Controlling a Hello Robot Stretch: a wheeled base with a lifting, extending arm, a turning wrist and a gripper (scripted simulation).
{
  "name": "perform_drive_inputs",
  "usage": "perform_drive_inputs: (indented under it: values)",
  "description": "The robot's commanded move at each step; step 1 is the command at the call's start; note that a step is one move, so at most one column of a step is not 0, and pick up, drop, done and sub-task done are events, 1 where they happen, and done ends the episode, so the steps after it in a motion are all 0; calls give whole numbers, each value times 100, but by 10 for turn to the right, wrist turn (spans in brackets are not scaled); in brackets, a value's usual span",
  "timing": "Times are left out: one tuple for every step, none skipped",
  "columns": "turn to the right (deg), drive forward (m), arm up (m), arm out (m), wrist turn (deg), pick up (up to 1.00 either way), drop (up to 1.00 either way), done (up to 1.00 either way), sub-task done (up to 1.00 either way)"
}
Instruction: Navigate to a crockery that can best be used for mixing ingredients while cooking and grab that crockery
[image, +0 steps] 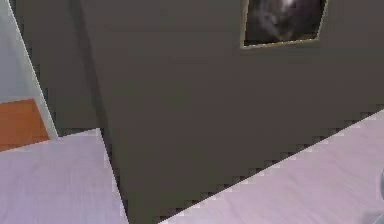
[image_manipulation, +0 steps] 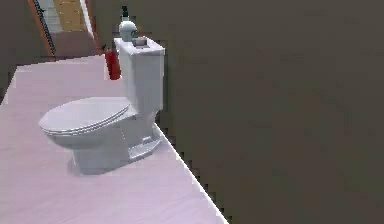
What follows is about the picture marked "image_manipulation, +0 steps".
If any white toilet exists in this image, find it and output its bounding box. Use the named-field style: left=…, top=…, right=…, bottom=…
left=38, top=35, right=166, bottom=176

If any grey soap bar dish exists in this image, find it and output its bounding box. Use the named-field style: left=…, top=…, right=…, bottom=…
left=132, top=36, right=150, bottom=49

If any white soap dispenser bottle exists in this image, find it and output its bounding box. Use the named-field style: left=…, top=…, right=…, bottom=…
left=118, top=5, right=138, bottom=43

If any orange room door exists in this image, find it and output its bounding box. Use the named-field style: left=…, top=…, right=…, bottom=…
left=27, top=0, right=104, bottom=62

